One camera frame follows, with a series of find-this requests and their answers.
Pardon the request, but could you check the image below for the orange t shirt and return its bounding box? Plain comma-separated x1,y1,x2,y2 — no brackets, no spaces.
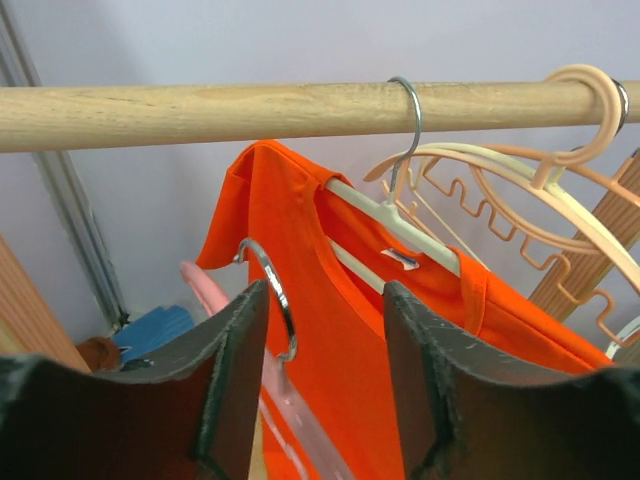
197,140,609,479

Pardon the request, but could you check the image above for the blue cloth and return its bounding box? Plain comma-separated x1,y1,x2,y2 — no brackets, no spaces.
112,305,195,364

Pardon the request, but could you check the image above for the brown cloth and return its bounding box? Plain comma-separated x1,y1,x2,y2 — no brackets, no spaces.
76,337,121,372

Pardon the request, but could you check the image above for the pink hanger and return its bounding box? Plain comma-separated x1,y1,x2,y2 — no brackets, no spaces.
181,237,360,479

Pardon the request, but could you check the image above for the cream plastic hook hanger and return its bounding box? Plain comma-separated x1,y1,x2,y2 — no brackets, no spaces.
363,63,640,296

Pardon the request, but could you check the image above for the beige wooden hanger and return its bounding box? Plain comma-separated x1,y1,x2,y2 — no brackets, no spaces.
419,79,640,361

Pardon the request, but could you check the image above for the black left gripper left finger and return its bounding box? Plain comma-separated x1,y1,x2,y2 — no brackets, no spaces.
1,280,269,479

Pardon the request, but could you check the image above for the wooden clothes rack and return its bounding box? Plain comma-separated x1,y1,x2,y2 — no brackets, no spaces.
0,79,640,374

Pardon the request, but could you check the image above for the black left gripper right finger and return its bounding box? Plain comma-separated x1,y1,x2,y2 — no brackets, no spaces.
383,281,639,479

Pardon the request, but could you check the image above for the white plastic hanger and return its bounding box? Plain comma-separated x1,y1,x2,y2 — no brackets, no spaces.
324,75,464,296

